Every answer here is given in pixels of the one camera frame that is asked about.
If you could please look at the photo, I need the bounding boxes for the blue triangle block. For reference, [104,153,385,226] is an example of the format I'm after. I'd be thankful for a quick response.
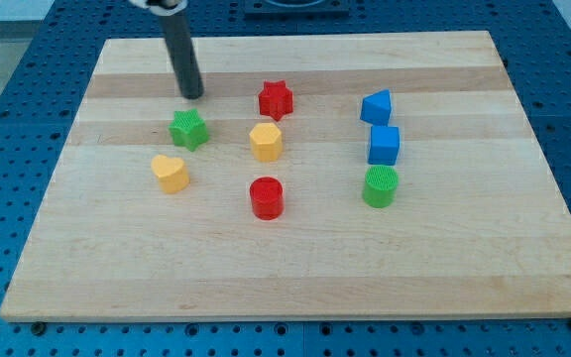
[360,89,393,126]

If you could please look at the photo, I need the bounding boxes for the red cylinder block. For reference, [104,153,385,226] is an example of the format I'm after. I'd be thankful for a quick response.
[249,177,285,220]

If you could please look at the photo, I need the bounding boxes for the yellow hexagon block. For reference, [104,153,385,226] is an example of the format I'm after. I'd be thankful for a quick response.
[249,123,283,163]

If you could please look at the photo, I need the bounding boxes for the red star block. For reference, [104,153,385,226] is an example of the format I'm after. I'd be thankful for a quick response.
[258,80,293,122]

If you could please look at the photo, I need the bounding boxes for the wooden board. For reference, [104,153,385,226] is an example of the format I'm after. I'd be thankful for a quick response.
[0,31,571,322]

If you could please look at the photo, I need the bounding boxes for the green cylinder block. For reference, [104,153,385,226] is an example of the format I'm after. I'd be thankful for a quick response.
[362,166,400,208]

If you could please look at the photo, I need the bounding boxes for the blue cube block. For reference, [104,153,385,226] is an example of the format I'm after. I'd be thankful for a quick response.
[367,126,400,166]

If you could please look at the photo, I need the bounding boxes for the green star block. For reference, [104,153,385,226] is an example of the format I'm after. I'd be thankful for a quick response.
[169,109,210,152]

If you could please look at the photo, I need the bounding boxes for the yellow heart block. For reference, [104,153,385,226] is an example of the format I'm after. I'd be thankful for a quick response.
[151,155,190,193]

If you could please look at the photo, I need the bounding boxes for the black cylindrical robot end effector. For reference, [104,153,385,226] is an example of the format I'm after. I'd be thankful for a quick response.
[130,0,204,99]

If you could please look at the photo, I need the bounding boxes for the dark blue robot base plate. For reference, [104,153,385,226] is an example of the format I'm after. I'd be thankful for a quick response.
[241,0,351,18]

